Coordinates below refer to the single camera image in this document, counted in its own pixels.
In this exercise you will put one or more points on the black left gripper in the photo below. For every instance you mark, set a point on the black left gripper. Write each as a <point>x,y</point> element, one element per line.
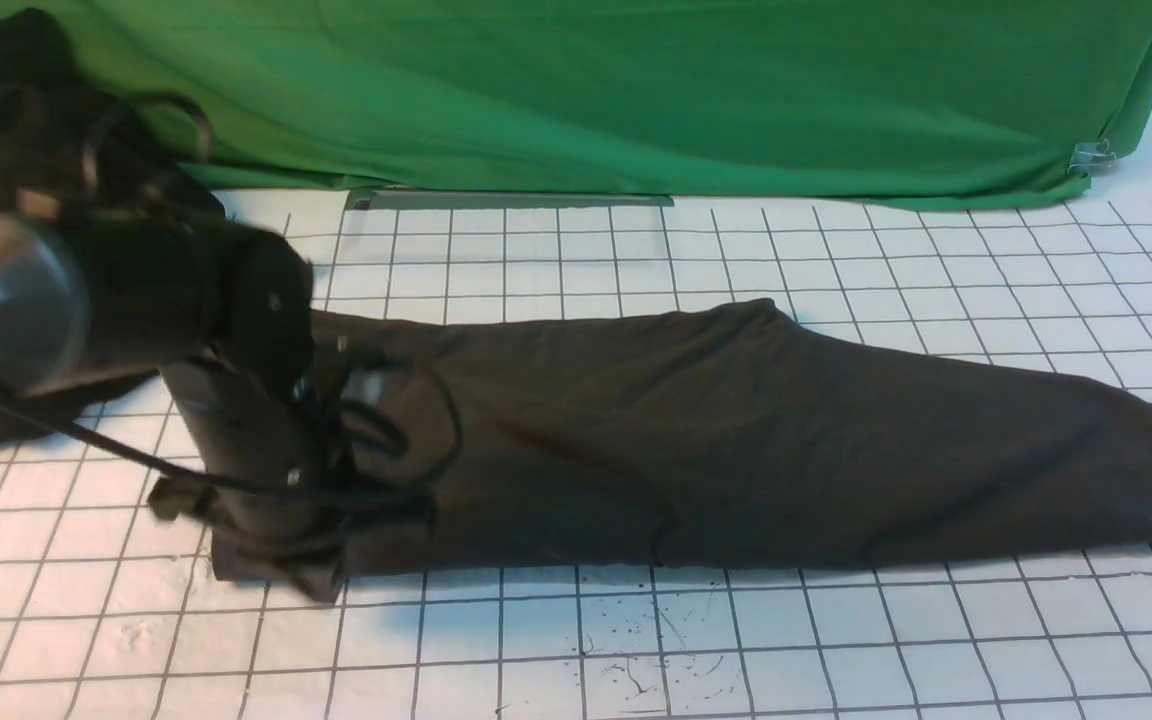
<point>291,529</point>

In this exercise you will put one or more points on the gray long-sleeved shirt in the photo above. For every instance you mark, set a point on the gray long-sleeved shirt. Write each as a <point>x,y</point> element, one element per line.
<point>735,439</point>

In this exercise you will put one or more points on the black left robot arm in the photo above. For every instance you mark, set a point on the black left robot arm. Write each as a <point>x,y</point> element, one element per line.
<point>222,312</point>

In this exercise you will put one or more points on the white grid-pattern mat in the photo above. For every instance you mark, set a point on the white grid-pattern mat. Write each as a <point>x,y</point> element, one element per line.
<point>107,614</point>

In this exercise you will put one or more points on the metal strip on table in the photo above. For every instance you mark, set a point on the metal strip on table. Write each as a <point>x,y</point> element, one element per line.
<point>511,198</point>

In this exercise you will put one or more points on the green backdrop cloth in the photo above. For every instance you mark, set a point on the green backdrop cloth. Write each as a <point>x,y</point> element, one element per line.
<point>925,105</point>

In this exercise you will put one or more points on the dark crumpled garment pile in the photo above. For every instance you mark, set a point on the dark crumpled garment pile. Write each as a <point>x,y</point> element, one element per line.
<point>46,112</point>

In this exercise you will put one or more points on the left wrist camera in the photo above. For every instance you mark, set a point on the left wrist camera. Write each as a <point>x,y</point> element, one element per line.
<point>366,380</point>

